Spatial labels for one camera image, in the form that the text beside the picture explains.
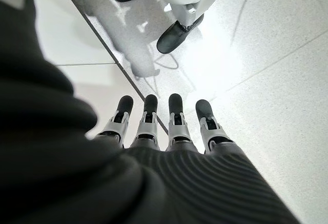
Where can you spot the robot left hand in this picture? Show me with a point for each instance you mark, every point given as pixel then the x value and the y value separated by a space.
pixel 102 183

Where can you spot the robot left leg black foot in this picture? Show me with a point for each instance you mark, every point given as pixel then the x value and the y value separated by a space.
pixel 176 34

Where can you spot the dark cabinet plinth strip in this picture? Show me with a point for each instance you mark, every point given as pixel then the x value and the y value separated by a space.
pixel 84 16

